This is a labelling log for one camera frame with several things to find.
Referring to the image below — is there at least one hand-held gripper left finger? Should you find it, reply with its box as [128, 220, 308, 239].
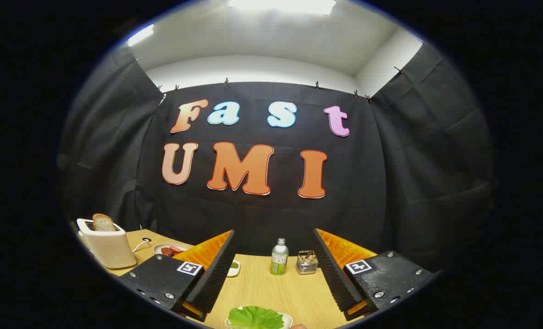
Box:
[120, 229, 236, 322]

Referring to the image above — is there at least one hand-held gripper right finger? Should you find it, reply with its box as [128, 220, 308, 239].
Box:
[313, 228, 437, 322]

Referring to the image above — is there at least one green lettuce leaf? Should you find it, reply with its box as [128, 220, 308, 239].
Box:
[228, 306, 284, 329]

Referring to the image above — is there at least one brown crust bread slice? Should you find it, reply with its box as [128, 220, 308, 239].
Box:
[92, 213, 117, 232]

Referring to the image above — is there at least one silver bottle green label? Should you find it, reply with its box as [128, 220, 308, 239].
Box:
[271, 238, 289, 276]

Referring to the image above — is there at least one round white meat plate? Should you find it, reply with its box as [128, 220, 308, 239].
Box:
[153, 243, 192, 257]

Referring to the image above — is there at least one white oblong plate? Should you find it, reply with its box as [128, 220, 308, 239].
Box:
[224, 307, 294, 329]

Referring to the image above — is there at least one white toaster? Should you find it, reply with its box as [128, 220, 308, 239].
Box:
[76, 218, 137, 269]

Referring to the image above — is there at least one black backdrop cloth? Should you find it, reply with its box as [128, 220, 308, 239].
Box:
[59, 43, 496, 275]

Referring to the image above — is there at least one small ceiling light panel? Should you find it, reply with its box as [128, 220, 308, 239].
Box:
[128, 24, 154, 47]

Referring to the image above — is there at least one bright ceiling light panel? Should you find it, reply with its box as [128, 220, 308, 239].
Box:
[228, 0, 337, 15]

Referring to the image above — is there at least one metal wire utensil basket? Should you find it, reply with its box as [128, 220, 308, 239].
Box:
[297, 250, 319, 275]

